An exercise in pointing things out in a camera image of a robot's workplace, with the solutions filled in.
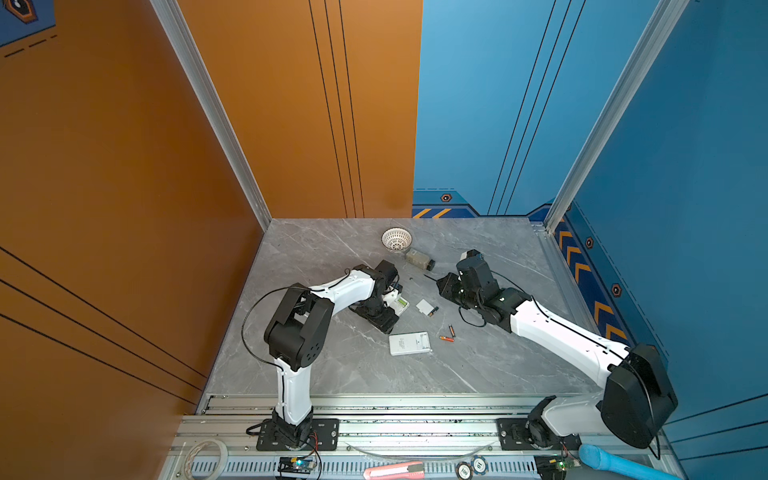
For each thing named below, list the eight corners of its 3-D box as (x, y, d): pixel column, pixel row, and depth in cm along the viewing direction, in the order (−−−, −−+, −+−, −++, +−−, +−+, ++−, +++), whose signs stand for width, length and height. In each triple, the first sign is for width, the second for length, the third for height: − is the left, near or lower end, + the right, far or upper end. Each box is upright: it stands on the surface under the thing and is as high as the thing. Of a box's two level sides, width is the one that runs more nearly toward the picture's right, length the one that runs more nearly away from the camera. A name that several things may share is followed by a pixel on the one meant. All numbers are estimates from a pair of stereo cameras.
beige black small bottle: (405, 261, 110) (406, 254, 108) (412, 253, 113) (413, 247, 110) (427, 274, 107) (428, 268, 104) (434, 266, 109) (435, 260, 106)
